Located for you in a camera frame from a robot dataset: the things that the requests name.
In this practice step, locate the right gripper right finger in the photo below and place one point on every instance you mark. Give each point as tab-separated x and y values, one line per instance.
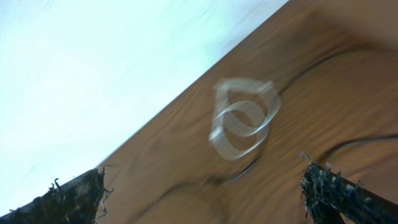
329	197

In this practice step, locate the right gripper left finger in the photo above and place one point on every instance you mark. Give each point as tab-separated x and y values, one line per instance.
77	201

